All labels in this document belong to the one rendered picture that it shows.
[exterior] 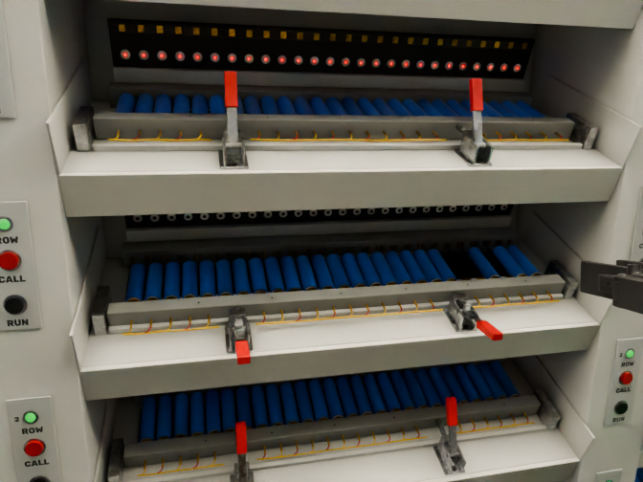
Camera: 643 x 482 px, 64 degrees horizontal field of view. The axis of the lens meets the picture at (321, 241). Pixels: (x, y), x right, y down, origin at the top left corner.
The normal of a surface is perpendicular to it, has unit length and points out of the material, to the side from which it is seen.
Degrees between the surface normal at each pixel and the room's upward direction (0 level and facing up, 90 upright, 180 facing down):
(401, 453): 21
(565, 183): 111
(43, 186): 90
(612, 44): 90
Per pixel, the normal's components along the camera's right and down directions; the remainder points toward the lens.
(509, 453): 0.09, -0.82
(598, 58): -0.98, 0.04
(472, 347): 0.20, 0.57
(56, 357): 0.22, 0.23
